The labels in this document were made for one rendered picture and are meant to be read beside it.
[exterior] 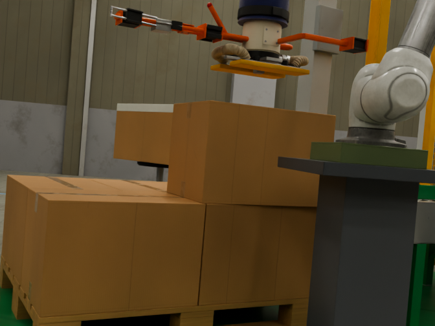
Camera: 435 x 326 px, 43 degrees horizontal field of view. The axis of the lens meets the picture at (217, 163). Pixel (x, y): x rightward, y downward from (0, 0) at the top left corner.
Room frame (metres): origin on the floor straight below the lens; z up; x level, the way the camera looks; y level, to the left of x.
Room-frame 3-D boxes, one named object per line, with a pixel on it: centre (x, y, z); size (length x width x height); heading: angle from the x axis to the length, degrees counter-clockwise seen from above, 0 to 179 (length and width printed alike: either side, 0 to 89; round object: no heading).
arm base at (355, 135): (1.89, -0.53, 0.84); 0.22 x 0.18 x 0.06; 104
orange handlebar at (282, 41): (2.23, -0.02, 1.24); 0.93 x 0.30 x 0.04; 116
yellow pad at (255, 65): (2.34, -0.19, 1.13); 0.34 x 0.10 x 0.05; 116
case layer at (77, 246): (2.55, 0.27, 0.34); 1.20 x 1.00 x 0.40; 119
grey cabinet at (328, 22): (3.77, -0.68, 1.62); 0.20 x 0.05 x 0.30; 119
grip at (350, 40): (2.33, -0.53, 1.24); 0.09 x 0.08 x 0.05; 26
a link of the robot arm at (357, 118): (1.87, -0.52, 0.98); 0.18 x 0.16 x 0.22; 2
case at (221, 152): (2.42, -0.14, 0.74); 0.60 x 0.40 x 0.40; 115
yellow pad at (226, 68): (2.51, -0.11, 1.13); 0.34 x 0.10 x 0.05; 116
